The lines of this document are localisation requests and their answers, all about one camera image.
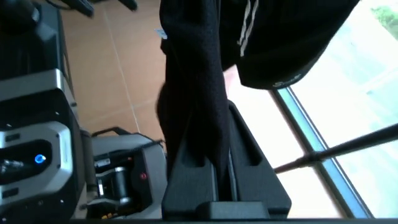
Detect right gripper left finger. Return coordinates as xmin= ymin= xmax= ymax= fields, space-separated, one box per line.
xmin=161 ymin=136 xmax=219 ymax=220

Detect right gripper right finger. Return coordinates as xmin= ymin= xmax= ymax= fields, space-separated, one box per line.
xmin=226 ymin=99 xmax=292 ymax=218

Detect black garment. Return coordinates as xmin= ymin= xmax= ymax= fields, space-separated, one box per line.
xmin=154 ymin=0 xmax=233 ymax=202

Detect black shorts with white stripes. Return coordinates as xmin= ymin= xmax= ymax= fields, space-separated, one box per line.
xmin=217 ymin=0 xmax=361 ymax=91

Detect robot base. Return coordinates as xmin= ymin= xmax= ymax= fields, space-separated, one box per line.
xmin=0 ymin=0 xmax=169 ymax=220

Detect window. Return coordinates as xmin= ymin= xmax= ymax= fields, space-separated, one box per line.
xmin=269 ymin=0 xmax=398 ymax=219

